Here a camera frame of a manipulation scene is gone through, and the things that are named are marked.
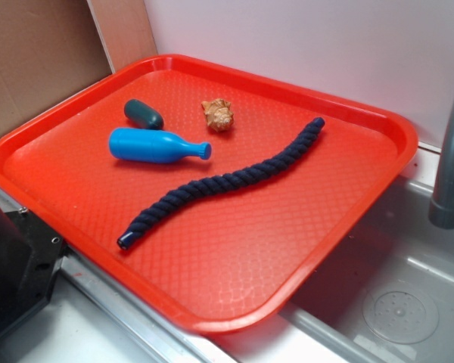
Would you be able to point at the tan spiral seashell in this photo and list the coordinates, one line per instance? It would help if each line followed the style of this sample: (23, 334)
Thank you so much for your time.
(218, 115)

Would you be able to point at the red plastic tray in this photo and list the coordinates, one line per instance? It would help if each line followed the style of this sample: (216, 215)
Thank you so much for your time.
(221, 263)

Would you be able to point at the brown cardboard panel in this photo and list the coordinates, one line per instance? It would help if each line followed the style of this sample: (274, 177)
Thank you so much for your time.
(50, 50)

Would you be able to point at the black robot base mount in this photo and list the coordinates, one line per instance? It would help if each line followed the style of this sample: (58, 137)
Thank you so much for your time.
(30, 252)

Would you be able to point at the dark teal plastic capsule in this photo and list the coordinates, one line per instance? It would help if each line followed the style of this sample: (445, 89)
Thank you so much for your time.
(143, 115)

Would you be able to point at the light blue plastic bottle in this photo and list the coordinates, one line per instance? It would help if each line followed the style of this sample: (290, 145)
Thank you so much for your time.
(154, 146)

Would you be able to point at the grey plastic sink basin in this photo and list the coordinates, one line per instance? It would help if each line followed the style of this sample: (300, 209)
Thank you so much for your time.
(384, 294)

